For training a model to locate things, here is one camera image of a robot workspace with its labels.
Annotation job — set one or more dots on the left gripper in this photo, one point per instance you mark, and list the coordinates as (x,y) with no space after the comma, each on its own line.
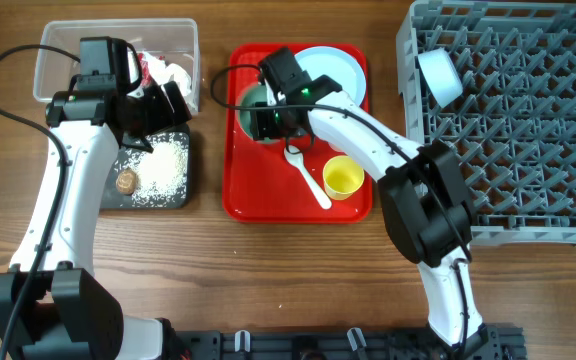
(164,118)

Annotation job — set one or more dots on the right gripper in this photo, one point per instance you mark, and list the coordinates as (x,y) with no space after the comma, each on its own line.
(263,127)

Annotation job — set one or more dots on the white napkin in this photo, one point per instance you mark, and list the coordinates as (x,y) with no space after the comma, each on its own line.
(156,70)

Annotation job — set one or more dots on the green bowl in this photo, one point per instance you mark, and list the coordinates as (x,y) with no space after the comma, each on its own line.
(248,98)

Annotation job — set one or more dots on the white rice pile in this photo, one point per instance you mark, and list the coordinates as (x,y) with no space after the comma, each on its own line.
(160,170)

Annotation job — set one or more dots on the light blue plate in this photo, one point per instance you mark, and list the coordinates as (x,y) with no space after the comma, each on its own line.
(338,65)

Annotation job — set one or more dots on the brown food scrap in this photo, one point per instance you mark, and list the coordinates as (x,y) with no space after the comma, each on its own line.
(126,182)

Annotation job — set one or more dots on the light blue bowl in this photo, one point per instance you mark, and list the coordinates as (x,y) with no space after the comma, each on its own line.
(441,76)

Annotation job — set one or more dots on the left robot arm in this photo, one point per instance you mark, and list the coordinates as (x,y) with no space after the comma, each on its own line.
(51,305)

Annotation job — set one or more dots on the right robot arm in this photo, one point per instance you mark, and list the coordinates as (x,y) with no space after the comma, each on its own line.
(426,204)

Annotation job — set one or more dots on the grey dishwasher rack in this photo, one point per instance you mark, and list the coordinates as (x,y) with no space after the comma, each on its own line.
(514,126)

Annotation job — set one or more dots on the white plastic spoon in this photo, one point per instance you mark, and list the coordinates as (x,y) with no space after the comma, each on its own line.
(295,158)

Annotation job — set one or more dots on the red serving tray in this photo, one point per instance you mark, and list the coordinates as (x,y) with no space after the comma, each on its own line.
(259,185)

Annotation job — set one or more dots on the black plastic tray bin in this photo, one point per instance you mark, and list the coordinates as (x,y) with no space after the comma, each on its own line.
(168,200)

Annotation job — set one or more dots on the clear plastic bin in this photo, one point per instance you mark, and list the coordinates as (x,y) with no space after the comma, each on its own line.
(173,39)

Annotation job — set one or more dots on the yellow cup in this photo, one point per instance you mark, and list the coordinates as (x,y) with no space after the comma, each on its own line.
(342,177)

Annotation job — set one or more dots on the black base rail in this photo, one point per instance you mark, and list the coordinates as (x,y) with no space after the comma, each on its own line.
(488,342)

